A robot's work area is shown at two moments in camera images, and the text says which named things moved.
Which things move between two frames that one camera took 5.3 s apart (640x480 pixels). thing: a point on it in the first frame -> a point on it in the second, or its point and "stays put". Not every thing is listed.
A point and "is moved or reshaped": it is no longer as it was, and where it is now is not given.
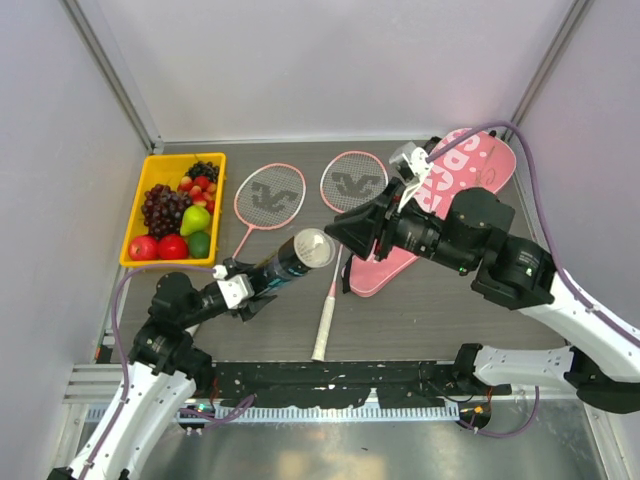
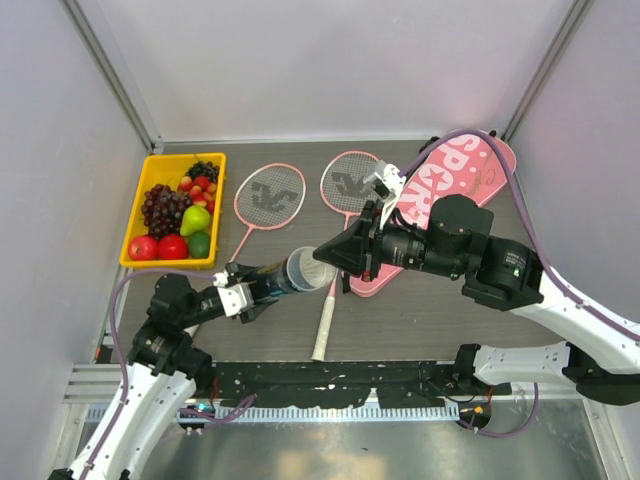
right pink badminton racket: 346,179 stays put
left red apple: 143,248 stays put
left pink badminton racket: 267,196 stays put
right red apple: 172,247 stays put
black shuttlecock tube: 281,265 is moved or reshaped
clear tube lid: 313,248 -> 307,273
